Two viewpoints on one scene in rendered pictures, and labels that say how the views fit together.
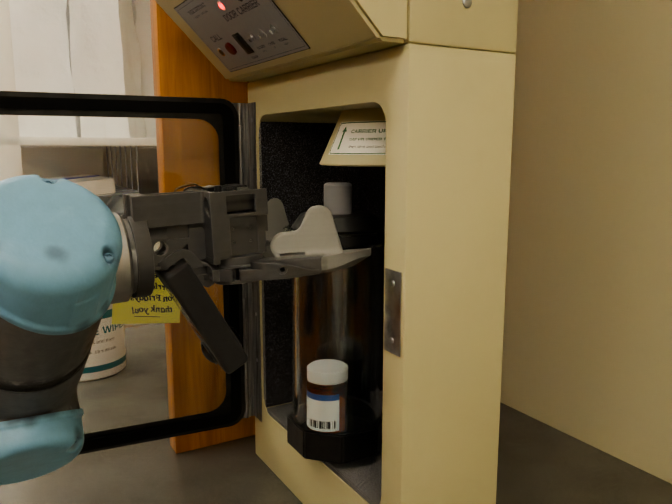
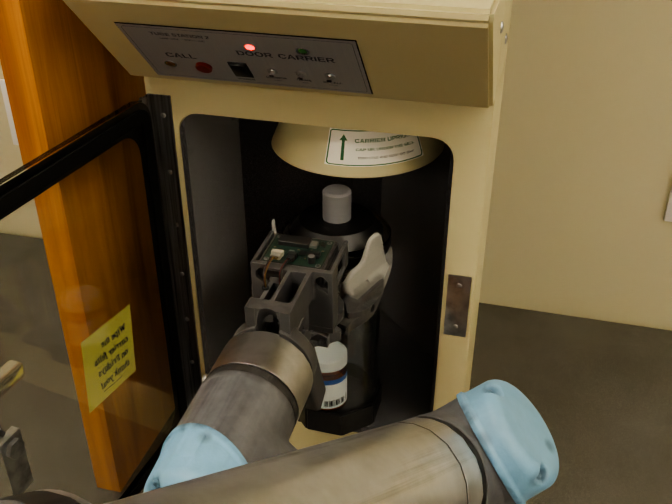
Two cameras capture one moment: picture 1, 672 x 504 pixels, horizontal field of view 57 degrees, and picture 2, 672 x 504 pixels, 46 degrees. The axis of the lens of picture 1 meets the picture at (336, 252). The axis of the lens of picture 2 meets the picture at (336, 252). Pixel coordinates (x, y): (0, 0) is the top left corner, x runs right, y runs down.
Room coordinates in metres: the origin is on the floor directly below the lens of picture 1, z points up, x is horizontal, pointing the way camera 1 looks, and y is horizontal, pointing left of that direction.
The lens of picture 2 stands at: (0.13, 0.49, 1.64)
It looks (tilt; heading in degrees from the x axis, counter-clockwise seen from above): 31 degrees down; 315
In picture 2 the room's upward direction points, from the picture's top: straight up
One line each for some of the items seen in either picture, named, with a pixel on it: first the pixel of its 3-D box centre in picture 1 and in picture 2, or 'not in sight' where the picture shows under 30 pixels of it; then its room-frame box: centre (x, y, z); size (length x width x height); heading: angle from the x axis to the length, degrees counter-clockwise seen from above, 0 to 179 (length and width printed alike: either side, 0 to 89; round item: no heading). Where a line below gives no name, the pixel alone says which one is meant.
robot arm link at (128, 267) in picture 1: (102, 258); (256, 380); (0.51, 0.19, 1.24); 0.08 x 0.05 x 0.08; 30
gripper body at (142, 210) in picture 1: (198, 239); (292, 311); (0.55, 0.12, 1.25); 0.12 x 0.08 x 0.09; 120
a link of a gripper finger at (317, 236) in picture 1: (321, 237); (372, 259); (0.55, 0.01, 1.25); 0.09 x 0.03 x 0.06; 95
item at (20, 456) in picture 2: not in sight; (11, 462); (0.62, 0.35, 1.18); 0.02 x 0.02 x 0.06; 25
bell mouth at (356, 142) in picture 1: (404, 137); (357, 116); (0.65, -0.07, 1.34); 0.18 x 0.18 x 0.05
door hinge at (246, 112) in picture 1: (249, 267); (175, 276); (0.75, 0.11, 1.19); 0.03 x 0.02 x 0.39; 30
